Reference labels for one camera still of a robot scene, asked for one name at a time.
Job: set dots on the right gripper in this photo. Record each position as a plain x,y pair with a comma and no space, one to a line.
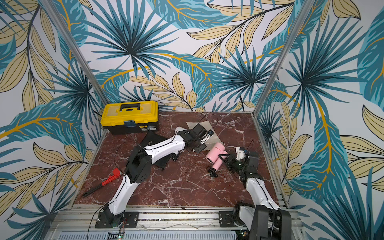
229,160

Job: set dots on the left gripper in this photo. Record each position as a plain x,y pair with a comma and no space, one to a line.
199,149

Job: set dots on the pink hair dryer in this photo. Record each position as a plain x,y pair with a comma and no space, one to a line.
213,158

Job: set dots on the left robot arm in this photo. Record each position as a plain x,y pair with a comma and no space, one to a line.
139,165

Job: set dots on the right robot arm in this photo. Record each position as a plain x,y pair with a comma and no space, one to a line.
264,219

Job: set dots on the white hair dryer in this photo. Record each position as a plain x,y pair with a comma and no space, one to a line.
179,129

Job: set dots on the yellow black toolbox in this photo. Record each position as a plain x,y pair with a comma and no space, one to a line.
129,118

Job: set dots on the red black hand tool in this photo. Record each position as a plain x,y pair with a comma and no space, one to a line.
115,175

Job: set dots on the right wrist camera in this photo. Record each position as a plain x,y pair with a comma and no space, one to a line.
242,154

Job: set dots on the black drawstring dryer bag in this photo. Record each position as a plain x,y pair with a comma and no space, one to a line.
156,141

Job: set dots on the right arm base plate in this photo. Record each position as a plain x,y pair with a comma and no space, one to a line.
230,219

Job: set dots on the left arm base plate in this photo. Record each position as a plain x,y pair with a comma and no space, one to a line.
126,220

